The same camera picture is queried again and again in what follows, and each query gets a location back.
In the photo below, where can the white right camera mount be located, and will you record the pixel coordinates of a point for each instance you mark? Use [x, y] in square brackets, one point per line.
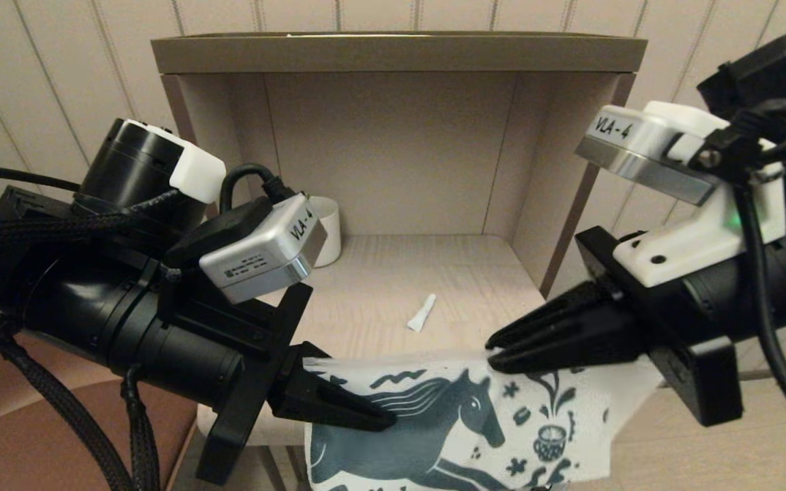
[693, 252]

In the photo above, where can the small white toothpaste tube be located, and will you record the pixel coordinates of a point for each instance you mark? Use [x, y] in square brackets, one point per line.
[421, 315]

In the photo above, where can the white horse-print zip pouch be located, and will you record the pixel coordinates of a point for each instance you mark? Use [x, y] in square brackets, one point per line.
[461, 423]

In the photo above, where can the white ribbed ceramic mug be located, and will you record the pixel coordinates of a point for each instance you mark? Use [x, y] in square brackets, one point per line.
[330, 239]

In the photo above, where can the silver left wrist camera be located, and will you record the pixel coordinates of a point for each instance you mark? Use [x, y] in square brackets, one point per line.
[263, 252]

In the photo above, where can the beige wooden hutch desk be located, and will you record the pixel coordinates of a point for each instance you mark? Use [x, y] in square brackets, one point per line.
[393, 157]

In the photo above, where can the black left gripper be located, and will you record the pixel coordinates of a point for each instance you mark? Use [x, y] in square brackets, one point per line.
[260, 372]

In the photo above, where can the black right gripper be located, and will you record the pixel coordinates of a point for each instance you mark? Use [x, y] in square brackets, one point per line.
[707, 382]

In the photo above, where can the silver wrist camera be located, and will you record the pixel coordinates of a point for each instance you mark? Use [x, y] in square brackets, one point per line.
[263, 252]
[628, 146]

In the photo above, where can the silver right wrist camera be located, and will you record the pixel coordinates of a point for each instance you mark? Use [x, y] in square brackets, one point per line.
[628, 146]

